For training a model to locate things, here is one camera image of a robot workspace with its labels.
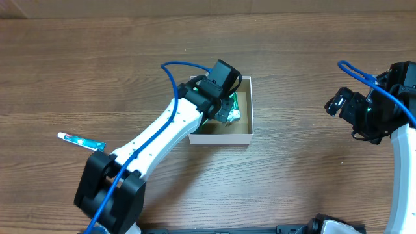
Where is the green soap box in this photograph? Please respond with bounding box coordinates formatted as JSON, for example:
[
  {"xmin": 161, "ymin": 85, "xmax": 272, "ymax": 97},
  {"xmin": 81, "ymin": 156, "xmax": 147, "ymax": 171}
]
[{"xmin": 226, "ymin": 92, "xmax": 241, "ymax": 125}]

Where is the pink cardboard box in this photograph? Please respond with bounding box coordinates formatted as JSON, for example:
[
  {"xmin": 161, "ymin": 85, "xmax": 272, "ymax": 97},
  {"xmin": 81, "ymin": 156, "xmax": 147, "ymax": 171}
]
[{"xmin": 188, "ymin": 76, "xmax": 254, "ymax": 145}]

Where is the small toothpaste tube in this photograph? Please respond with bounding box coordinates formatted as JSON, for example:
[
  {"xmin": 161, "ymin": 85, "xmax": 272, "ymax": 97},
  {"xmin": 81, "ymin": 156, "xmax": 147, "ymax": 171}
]
[{"xmin": 57, "ymin": 132, "xmax": 106, "ymax": 151}]

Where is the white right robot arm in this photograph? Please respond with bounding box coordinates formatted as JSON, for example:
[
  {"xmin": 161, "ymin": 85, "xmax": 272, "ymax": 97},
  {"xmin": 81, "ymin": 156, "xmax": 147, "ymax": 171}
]
[{"xmin": 324, "ymin": 87, "xmax": 415, "ymax": 233}]

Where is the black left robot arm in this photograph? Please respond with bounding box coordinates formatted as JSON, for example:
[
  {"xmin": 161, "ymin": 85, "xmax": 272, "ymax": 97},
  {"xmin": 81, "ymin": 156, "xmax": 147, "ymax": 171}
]
[{"xmin": 74, "ymin": 75, "xmax": 236, "ymax": 233}]

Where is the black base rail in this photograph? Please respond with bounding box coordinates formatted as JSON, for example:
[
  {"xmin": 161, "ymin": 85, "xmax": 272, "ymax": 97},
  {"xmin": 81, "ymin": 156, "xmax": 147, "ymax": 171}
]
[{"xmin": 138, "ymin": 213, "xmax": 367, "ymax": 234}]

